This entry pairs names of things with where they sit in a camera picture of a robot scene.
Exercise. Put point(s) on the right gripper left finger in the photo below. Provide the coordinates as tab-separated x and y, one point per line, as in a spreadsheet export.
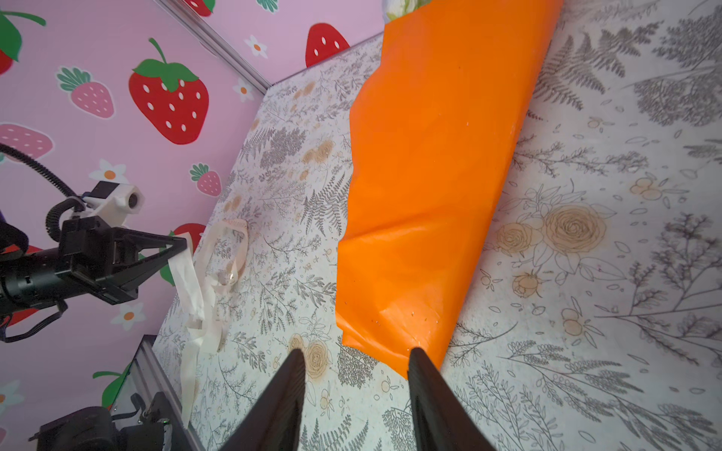
274	422

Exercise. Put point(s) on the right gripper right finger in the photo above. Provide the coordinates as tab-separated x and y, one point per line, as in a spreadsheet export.
439	419

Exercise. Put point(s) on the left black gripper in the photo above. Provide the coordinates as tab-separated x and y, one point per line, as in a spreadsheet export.
109	263

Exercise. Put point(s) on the cream ribbon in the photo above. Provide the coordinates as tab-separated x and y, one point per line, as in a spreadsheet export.
198	292

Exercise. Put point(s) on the orange wrapping paper sheet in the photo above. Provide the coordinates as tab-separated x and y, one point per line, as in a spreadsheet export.
433	133

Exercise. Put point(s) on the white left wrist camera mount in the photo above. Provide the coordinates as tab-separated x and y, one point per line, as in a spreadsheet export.
113	202

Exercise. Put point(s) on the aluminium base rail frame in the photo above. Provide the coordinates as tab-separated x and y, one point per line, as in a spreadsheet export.
147	411

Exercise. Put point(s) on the left vertical aluminium post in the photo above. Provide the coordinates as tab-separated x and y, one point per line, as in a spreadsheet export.
213	42

